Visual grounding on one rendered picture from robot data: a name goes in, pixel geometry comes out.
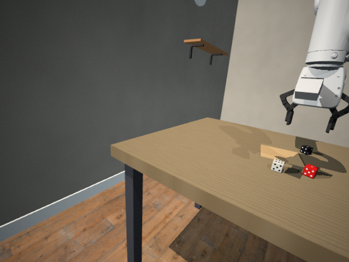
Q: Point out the tan flat mat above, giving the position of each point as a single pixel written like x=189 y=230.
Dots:
x=289 y=157

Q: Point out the white die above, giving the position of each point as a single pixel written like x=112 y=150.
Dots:
x=277 y=165

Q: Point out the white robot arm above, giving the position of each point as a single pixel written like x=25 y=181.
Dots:
x=329 y=43

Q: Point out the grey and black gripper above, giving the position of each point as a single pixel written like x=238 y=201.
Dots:
x=330 y=94

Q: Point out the red die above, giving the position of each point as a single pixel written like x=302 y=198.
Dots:
x=310 y=171

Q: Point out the black die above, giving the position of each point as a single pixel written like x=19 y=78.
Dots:
x=305 y=149

